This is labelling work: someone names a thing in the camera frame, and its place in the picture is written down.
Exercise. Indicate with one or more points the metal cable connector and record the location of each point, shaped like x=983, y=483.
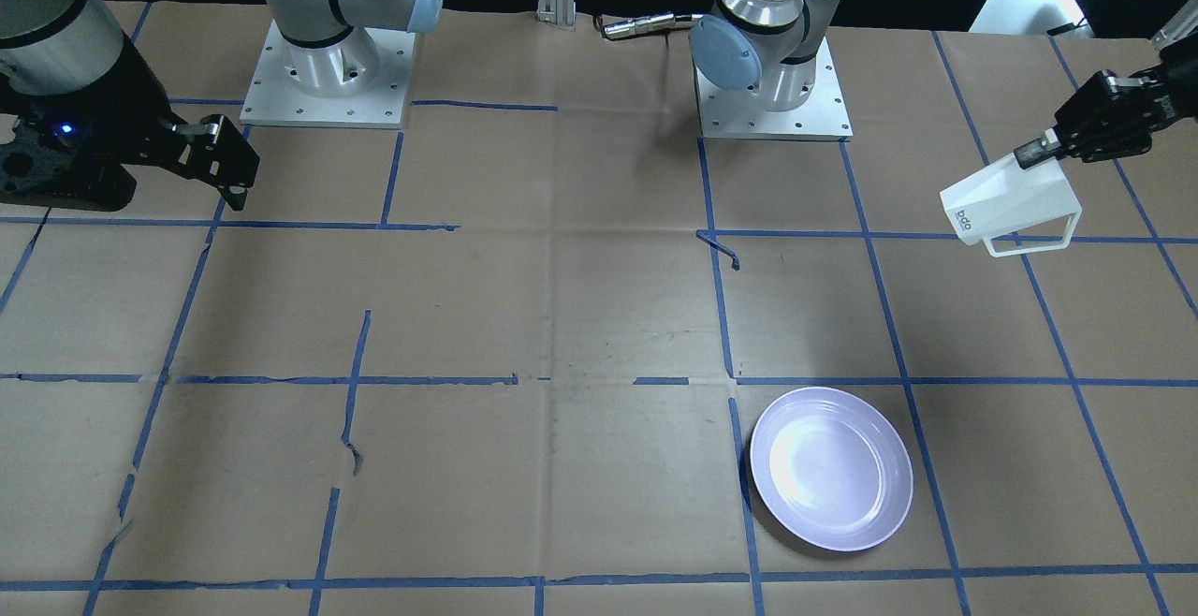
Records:
x=646, y=25

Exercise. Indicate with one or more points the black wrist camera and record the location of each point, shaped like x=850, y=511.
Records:
x=59, y=160

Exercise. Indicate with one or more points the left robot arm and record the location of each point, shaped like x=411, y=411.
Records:
x=762, y=71

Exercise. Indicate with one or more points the white faceted cup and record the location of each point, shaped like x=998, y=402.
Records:
x=1004, y=198

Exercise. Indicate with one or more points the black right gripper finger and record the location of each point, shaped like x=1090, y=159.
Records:
x=235, y=195

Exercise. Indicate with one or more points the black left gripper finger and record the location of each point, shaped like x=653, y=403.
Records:
x=1037, y=151

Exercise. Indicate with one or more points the brown paper table cover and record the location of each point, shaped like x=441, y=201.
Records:
x=527, y=384

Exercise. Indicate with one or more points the lilac plate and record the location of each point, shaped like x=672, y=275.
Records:
x=831, y=469

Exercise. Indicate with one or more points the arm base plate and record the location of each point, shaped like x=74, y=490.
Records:
x=809, y=108
x=362, y=82

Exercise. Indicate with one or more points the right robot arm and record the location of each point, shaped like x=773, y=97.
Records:
x=95, y=94

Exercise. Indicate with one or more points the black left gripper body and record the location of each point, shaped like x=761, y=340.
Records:
x=1176, y=101

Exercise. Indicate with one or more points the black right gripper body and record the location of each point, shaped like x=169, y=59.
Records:
x=134, y=96

